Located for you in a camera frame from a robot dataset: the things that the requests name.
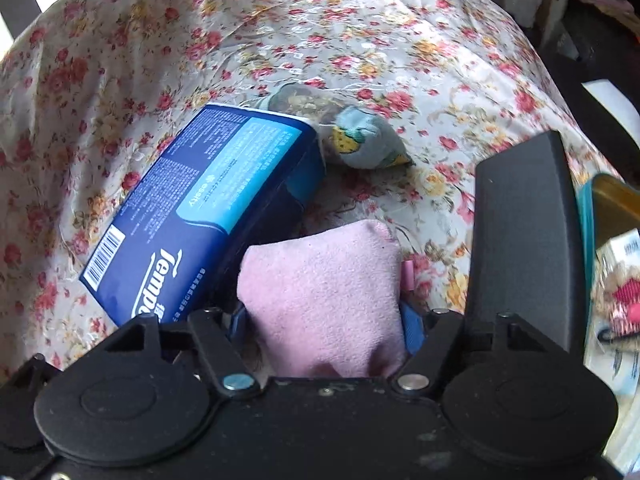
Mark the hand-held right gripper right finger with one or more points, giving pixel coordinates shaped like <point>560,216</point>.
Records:
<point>412,325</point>

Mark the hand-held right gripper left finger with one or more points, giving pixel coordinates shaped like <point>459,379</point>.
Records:
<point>239,322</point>

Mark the pink plush pad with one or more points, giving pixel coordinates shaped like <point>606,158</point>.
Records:
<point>320,300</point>

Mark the gold metal tray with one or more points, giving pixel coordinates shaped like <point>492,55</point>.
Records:
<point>612,205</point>

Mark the blue tissue pack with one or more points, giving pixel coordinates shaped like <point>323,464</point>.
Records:
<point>200,195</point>

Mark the light blue patterned sock bundle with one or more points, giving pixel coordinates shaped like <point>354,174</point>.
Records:
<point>360,135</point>

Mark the white packet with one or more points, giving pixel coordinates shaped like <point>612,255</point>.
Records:
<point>625,250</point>

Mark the white paper sheet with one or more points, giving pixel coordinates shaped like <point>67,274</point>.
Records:
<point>620,110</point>

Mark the floral bed sheet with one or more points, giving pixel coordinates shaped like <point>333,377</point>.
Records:
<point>150,35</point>

